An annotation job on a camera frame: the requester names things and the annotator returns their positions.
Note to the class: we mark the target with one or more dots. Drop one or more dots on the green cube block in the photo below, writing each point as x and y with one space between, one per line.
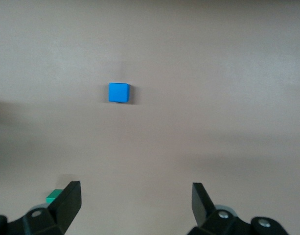
53 195

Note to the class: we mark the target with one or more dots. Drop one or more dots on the blue cube block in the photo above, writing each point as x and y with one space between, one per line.
118 92

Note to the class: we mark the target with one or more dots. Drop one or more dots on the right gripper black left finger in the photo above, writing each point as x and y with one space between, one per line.
64 210

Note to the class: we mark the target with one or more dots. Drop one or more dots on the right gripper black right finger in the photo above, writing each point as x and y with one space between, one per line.
203 215

